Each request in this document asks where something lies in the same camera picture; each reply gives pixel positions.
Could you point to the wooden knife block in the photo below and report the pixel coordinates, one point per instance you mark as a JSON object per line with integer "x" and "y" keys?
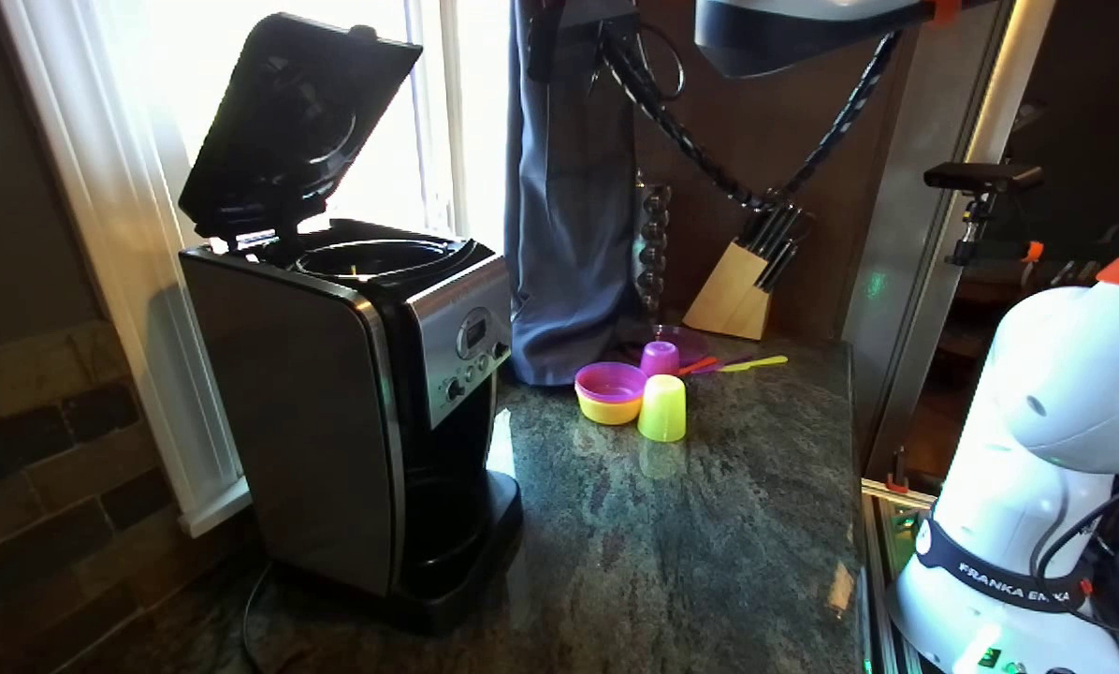
{"x": 728, "y": 298}

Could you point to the black coffeemaker lid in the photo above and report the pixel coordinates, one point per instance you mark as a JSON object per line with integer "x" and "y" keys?
{"x": 290, "y": 125}

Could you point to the yellow plastic cup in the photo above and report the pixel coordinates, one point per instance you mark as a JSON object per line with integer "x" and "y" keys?
{"x": 662, "y": 408}

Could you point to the steel and black coffeemaker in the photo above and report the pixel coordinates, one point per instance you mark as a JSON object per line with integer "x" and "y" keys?
{"x": 319, "y": 426}

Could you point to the yellow plastic utensil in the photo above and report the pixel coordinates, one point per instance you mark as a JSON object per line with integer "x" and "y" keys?
{"x": 756, "y": 366}

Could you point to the blue hanging cloth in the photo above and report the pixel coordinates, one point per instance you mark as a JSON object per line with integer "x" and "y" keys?
{"x": 571, "y": 227}

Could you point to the purple plastic bowl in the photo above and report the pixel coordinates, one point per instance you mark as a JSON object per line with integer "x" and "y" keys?
{"x": 607, "y": 378}

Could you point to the orange plastic utensil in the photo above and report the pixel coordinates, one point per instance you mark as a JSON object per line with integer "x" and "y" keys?
{"x": 698, "y": 368}

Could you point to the pink plastic cup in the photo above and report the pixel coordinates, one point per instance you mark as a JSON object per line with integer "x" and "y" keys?
{"x": 661, "y": 357}

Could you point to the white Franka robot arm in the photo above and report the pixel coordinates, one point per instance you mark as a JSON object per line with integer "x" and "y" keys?
{"x": 1056, "y": 376}

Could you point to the grey metal panel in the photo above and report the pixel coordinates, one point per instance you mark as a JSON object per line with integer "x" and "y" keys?
{"x": 894, "y": 287}

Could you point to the black camera on stand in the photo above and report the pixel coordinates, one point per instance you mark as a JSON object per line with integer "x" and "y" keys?
{"x": 981, "y": 177}

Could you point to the yellow plastic bowl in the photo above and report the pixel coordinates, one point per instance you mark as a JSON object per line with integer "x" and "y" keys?
{"x": 607, "y": 413}

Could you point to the perforated grey metal column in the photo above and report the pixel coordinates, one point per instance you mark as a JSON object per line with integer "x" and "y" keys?
{"x": 655, "y": 248}

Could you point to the small wooden piece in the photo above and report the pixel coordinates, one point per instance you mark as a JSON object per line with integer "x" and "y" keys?
{"x": 839, "y": 592}

